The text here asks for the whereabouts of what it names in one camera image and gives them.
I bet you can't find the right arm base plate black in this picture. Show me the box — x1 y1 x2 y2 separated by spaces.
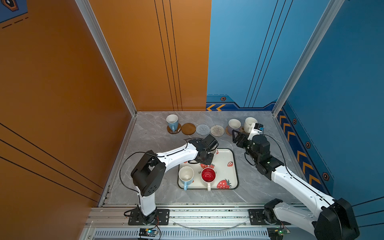
248 209 281 226

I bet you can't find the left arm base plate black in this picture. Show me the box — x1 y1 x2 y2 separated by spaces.
124 208 170 226

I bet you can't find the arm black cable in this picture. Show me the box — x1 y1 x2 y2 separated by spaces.
243 133 343 229
119 137 205 194

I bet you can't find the woven rattan round coaster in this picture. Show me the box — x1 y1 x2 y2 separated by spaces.
226 126 239 136

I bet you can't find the green circuit board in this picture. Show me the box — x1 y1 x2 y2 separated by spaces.
267 228 291 240
138 228 161 240

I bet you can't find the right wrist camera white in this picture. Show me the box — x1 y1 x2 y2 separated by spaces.
248 123 264 141

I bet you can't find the left aluminium corner post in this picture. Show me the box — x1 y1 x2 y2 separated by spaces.
75 0 137 117

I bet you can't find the light blue mug front left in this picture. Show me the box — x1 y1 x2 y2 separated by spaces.
178 166 195 191

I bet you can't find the left green circuit board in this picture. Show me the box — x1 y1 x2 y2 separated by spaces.
138 228 161 240

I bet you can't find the aluminium front rail frame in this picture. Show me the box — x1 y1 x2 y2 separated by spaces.
80 204 315 240

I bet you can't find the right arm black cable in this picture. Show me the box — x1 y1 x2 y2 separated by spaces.
243 133 343 229

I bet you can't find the red interior mug front middle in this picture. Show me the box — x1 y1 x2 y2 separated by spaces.
201 168 217 192

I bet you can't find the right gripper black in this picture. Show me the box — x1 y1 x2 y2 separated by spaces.
232 129 261 165

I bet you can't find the light brown wooden round coaster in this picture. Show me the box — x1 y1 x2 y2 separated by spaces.
181 123 196 136

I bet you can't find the white strawberry tray black rim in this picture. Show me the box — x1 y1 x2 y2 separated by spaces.
179 149 239 190

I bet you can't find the clear cable on rail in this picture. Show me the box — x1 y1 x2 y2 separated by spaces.
170 220 248 232

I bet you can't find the right aluminium corner post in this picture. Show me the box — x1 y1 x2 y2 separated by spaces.
272 0 345 117

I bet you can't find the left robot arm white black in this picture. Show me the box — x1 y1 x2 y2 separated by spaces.
131 135 219 224

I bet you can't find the grey woven rope coaster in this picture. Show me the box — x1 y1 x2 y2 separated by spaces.
196 124 211 136

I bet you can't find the right green circuit board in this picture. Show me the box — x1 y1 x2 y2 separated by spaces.
267 228 291 240

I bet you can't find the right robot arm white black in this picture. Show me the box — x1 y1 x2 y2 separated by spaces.
232 130 360 240

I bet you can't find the purple handled mug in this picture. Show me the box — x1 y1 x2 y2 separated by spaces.
228 119 242 131

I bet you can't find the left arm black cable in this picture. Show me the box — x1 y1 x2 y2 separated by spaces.
119 137 205 194

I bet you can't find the multicolour woven rope coaster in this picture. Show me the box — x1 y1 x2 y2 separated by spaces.
210 125 225 137

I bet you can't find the aluminium corner post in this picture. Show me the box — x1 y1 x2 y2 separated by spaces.
272 0 345 117
75 0 137 117

